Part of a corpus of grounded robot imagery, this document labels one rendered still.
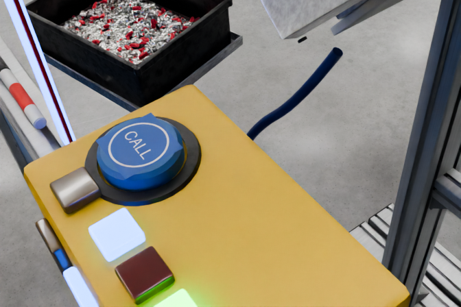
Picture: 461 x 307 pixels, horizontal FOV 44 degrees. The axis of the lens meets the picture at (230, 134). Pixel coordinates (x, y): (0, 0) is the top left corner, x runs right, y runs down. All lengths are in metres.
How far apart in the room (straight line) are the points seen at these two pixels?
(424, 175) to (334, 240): 0.66
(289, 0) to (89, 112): 1.42
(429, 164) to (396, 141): 0.90
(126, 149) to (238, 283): 0.08
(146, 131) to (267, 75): 1.71
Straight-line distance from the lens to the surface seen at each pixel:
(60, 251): 0.28
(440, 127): 0.82
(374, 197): 1.63
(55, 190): 0.27
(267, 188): 0.26
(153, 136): 0.27
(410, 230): 1.00
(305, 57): 2.04
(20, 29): 0.50
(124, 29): 0.77
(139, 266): 0.23
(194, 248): 0.24
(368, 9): 0.68
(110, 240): 0.24
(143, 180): 0.26
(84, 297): 0.26
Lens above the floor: 1.27
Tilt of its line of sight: 46 degrees down
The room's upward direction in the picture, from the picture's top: 6 degrees counter-clockwise
